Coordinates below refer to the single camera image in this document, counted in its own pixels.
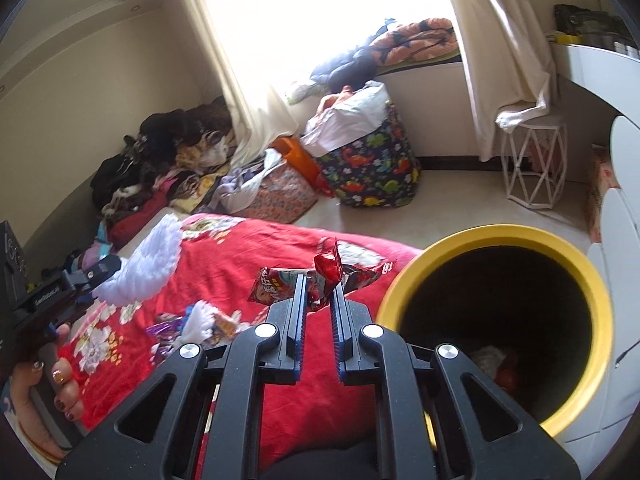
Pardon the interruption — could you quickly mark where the cardboard box with red print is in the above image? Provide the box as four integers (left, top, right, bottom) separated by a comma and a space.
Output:
582, 144, 622, 242

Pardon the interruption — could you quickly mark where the white wire stool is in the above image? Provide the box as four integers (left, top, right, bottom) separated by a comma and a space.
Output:
495, 109, 571, 211

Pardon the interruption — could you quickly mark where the red floral blanket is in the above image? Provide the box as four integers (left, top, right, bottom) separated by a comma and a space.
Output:
65, 212, 426, 480

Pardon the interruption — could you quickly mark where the white desk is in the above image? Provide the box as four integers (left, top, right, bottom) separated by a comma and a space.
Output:
550, 41, 640, 122

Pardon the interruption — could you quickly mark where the orange bag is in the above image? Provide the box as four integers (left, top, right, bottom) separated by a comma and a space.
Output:
272, 136, 335, 197

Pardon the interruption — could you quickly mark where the person's left hand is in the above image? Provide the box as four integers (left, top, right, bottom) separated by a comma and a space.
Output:
7, 322, 85, 462

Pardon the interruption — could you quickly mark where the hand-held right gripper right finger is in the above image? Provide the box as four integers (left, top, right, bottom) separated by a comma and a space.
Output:
331, 284, 582, 480

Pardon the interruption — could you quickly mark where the cream curtain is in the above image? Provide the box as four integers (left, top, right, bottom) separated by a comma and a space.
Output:
172, 0, 312, 167
434, 0, 559, 163

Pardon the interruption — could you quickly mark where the white crumpled tissue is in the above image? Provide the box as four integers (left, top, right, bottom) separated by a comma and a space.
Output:
189, 301, 222, 347

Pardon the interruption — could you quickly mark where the orange print snack wrapper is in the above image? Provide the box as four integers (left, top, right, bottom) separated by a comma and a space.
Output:
214, 309, 249, 347

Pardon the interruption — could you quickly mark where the purple snack wrapper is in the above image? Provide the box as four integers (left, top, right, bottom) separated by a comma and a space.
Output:
145, 311, 187, 367

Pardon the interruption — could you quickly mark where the pink patterned bag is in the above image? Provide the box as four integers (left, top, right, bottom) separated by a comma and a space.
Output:
235, 160, 320, 224

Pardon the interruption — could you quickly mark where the orange patterned blanket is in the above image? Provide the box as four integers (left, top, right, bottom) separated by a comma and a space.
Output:
367, 16, 459, 67

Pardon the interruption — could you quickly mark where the pile of dark clothes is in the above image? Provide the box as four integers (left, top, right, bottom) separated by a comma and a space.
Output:
90, 96, 242, 242

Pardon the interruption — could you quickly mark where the torn red wrapper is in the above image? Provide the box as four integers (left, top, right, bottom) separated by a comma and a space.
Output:
313, 236, 347, 312

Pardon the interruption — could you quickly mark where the red snack bag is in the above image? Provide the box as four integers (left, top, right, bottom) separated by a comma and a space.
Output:
247, 259, 398, 307

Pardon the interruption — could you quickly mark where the lilac cloth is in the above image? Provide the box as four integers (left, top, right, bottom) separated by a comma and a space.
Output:
214, 149, 287, 213

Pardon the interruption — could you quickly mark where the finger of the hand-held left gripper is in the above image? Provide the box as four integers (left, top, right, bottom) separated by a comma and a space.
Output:
61, 254, 123, 297
20, 290, 98, 337

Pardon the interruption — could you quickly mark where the red crumpled packet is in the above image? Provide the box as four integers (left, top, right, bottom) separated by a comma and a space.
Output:
495, 359, 522, 392

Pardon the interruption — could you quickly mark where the white crumpled paper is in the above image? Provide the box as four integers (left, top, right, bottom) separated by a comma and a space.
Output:
470, 346, 509, 377

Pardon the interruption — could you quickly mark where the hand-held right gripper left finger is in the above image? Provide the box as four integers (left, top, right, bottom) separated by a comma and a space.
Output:
55, 271, 308, 480

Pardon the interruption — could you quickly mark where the dark puffy jacket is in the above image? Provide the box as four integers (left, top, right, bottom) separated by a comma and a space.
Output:
309, 46, 382, 94

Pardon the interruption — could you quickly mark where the white plastic bag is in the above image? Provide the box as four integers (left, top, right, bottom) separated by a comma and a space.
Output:
300, 80, 392, 159

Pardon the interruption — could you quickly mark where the yellow rimmed trash bin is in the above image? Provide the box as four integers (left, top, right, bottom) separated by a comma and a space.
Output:
375, 224, 616, 440

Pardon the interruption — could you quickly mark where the dinosaur print fabric basket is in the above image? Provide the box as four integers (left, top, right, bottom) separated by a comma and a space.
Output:
315, 102, 422, 209

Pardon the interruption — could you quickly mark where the striped cloth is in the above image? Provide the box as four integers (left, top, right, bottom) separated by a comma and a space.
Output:
64, 237, 117, 282

